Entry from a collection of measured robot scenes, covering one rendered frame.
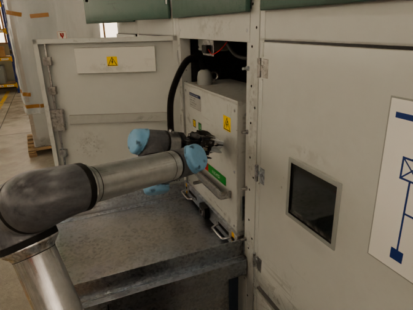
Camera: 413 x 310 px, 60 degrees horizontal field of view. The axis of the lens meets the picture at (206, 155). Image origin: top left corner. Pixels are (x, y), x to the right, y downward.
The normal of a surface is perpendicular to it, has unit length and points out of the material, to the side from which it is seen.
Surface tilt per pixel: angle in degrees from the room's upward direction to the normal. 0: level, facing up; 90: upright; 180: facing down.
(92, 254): 0
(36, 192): 54
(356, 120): 90
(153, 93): 90
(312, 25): 90
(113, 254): 0
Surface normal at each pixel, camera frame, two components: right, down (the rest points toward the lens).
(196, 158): 0.74, -0.29
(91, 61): 0.04, 0.34
